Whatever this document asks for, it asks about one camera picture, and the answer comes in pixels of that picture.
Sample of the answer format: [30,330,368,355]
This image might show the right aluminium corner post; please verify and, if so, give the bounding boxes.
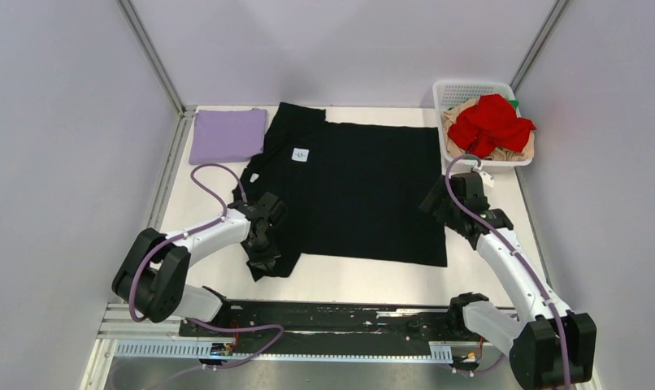
[510,0,570,92]

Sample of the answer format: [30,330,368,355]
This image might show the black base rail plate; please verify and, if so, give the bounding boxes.
[177,299,501,358]

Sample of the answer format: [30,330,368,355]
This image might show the aluminium corner post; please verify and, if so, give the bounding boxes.
[116,0,186,117]
[510,0,570,92]

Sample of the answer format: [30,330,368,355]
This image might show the folded purple t shirt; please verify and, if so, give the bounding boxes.
[189,108,268,166]

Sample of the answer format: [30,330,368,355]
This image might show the black t shirt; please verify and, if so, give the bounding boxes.
[233,102,448,280]

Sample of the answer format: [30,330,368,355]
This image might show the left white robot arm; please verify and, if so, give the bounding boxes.
[111,193,287,336]

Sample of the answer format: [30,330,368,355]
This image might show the red t shirt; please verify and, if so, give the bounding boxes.
[447,93,537,159]

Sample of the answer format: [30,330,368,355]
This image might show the left aluminium corner post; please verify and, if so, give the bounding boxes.
[116,0,186,117]

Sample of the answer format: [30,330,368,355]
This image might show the slotted cable duct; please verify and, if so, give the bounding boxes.
[115,339,453,364]

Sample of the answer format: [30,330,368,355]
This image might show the white plastic basket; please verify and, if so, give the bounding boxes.
[432,79,537,173]

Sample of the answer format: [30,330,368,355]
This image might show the aluminium frame rail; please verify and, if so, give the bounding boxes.
[97,302,186,340]

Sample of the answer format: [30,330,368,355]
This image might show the beige t shirt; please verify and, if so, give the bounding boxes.
[441,97,536,163]

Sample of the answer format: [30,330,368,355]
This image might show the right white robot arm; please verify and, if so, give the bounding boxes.
[419,171,597,389]

